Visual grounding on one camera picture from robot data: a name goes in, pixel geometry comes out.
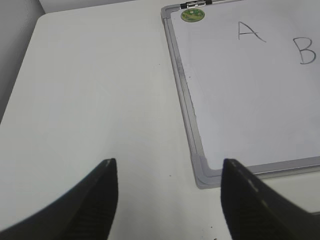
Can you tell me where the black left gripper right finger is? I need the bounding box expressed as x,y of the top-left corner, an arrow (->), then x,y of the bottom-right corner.
220,158 -> 320,240

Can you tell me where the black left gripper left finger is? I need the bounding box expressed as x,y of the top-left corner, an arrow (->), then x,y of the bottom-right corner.
0,158 -> 118,240

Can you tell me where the grey framed whiteboard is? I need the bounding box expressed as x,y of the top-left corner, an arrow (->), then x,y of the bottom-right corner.
161,0 -> 320,189

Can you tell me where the round green magnet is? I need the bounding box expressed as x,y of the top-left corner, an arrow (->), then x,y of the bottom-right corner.
181,8 -> 205,23

